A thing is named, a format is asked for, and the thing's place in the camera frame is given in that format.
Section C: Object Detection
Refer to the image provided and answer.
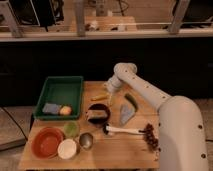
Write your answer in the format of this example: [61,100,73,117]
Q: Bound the grey blue cloth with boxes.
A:
[120,104,135,126]

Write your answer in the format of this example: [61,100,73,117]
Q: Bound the steel metal cup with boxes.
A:
[79,133,93,150]

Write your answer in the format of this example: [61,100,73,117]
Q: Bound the yellow banana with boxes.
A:
[91,94,108,101]

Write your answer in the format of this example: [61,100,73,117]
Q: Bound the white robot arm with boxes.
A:
[105,63,209,171]

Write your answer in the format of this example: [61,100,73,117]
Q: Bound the orange yellow fruit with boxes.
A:
[59,106,72,116]

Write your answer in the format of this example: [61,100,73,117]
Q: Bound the green plastic tray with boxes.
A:
[34,76,84,121]

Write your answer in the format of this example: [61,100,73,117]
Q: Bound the brown bread slice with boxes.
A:
[88,110,108,119]

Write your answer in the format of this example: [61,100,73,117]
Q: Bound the red plastic bowl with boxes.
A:
[31,127,64,159]

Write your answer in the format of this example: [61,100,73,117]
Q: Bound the dark red grapes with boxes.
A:
[144,124,159,150]

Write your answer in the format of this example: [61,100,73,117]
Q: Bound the green plastic cup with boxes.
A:
[63,121,80,138]

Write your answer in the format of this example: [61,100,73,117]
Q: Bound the black bowl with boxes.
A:
[86,103,110,125]

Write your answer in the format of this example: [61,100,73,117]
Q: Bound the white bowl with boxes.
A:
[58,139,77,159]

